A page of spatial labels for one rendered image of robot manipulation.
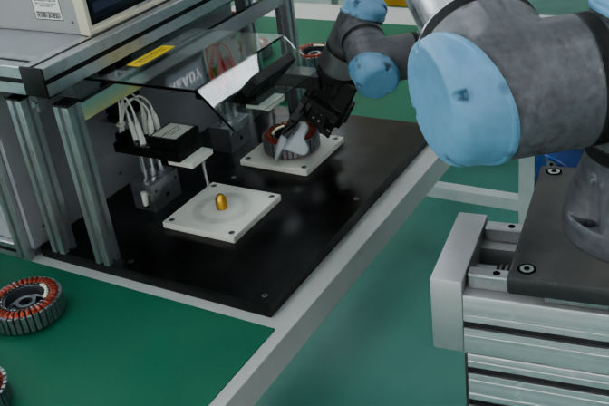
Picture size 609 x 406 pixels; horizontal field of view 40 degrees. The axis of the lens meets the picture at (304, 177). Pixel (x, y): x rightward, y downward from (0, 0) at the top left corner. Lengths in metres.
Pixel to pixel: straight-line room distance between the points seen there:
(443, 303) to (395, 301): 1.62
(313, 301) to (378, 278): 1.34
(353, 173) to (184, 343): 0.50
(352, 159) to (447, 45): 0.91
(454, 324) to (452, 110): 0.28
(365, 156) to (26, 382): 0.74
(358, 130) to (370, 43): 0.37
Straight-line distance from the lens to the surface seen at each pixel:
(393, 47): 1.36
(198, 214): 1.45
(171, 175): 1.53
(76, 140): 1.29
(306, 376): 2.26
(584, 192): 0.81
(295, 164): 1.57
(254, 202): 1.46
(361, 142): 1.65
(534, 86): 0.69
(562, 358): 0.88
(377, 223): 1.42
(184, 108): 1.74
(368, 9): 1.40
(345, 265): 1.32
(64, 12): 1.38
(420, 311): 2.44
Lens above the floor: 1.49
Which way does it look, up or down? 28 degrees down
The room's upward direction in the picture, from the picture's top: 8 degrees counter-clockwise
